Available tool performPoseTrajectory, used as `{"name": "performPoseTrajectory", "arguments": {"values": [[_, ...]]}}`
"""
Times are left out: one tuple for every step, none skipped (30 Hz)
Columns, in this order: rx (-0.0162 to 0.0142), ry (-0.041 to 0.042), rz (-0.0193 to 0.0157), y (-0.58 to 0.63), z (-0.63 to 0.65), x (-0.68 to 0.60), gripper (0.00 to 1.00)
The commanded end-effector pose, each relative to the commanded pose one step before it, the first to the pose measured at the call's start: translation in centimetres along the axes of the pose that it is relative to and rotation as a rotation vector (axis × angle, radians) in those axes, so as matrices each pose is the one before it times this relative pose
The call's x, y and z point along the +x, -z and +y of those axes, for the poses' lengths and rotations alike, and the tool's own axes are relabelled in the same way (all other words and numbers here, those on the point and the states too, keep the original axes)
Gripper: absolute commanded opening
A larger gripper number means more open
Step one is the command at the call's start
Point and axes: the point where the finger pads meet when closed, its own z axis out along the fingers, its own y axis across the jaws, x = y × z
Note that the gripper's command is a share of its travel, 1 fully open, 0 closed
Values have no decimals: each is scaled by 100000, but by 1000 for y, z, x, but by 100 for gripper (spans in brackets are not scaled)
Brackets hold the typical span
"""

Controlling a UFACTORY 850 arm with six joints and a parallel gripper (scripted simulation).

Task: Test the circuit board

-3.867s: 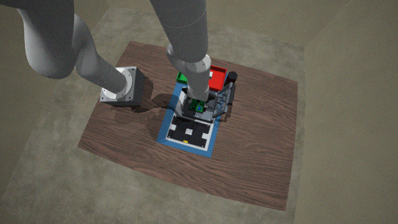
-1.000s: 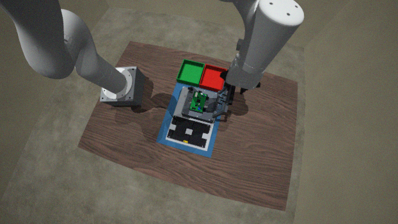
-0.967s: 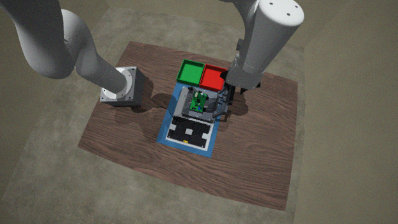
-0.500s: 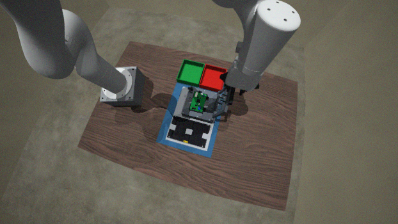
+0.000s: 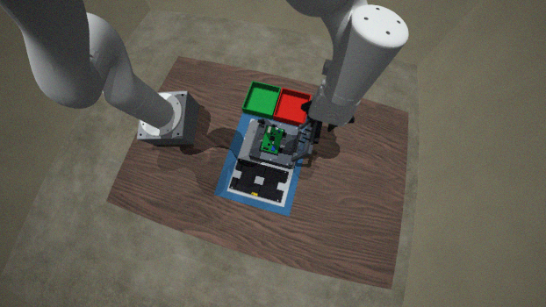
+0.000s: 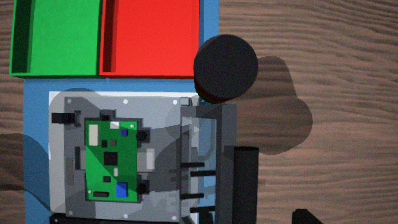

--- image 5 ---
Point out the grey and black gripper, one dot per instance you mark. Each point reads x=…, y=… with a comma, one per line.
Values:
x=324, y=110

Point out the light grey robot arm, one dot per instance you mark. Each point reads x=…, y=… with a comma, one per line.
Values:
x=71, y=53

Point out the red bin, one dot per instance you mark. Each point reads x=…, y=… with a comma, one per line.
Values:
x=288, y=107

